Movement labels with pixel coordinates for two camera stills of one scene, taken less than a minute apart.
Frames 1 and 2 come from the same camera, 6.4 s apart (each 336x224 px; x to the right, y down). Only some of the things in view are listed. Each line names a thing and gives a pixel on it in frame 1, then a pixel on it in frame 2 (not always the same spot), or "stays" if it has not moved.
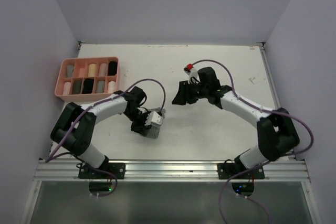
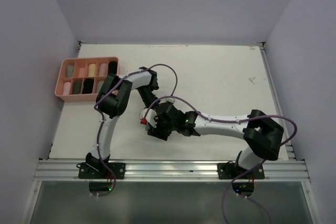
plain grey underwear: (70, 71) stays
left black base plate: (108, 170) stays
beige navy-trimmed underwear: (92, 70) stays
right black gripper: (183, 95) to (157, 130)
